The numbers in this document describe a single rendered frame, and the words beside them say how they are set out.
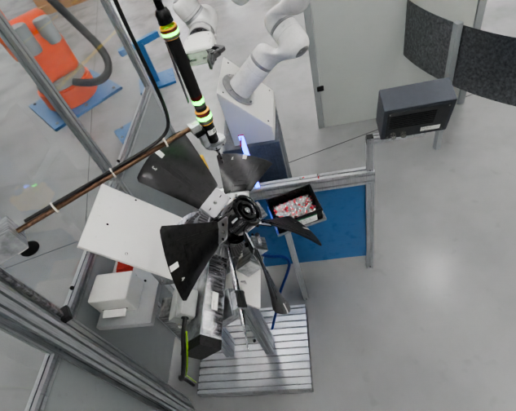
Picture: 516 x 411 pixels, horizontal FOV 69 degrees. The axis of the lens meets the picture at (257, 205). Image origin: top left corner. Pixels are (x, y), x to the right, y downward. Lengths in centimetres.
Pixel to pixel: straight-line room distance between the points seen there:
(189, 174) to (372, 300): 150
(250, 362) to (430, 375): 93
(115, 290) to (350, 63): 236
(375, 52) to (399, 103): 161
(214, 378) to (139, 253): 115
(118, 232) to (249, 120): 88
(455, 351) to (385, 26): 215
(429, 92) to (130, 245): 121
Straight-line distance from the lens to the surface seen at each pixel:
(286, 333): 225
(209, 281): 124
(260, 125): 188
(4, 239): 110
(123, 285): 160
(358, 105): 336
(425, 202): 282
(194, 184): 125
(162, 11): 97
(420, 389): 223
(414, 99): 156
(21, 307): 126
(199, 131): 111
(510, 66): 262
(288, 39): 169
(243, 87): 184
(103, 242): 127
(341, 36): 302
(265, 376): 220
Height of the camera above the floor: 215
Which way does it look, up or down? 48 degrees down
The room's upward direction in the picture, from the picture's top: 19 degrees counter-clockwise
